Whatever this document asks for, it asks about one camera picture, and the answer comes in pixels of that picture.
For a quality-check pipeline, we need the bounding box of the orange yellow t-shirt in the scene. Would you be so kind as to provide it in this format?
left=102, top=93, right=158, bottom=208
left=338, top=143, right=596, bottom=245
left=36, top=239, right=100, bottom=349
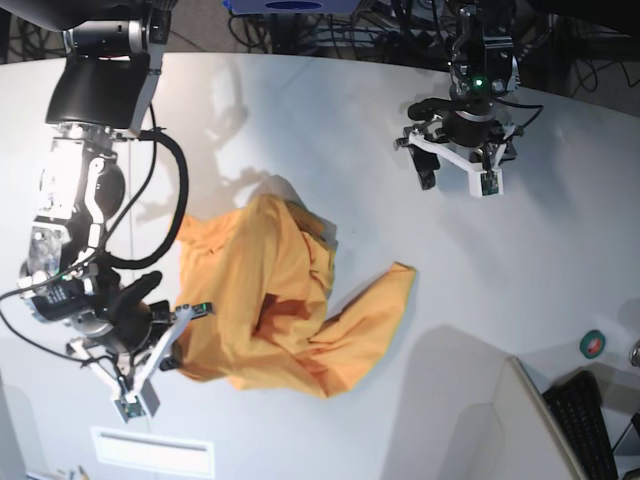
left=177, top=194, right=416, bottom=399

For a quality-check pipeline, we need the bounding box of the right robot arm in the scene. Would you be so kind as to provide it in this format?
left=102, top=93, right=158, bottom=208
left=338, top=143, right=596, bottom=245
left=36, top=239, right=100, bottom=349
left=19, top=1, right=174, bottom=355

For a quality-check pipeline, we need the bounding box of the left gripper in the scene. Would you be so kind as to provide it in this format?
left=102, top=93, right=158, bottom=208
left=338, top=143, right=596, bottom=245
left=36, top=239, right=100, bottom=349
left=407, top=97, right=517, bottom=190

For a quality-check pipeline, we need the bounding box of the white paper label on table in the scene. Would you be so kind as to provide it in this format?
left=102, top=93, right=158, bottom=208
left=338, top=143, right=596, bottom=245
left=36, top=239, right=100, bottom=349
left=91, top=427, right=216, bottom=479

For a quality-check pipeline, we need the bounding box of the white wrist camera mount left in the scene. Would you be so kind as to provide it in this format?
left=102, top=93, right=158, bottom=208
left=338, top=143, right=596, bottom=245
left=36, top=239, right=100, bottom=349
left=394, top=125, right=506, bottom=198

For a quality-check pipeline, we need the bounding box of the black keyboard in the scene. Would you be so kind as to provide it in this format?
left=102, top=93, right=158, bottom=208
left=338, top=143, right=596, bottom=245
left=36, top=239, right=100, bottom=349
left=543, top=370, right=618, bottom=480

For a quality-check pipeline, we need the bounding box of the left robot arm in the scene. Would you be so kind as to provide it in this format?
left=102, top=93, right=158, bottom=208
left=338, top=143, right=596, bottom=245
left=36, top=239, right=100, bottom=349
left=395, top=1, right=522, bottom=198

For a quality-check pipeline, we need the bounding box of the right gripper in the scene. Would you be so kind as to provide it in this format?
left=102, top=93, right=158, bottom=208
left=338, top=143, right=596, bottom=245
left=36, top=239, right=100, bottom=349
left=29, top=269, right=171, bottom=361

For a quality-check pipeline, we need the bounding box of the green tape roll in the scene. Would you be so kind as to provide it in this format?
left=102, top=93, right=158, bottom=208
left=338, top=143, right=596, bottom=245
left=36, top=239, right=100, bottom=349
left=579, top=330, right=606, bottom=359

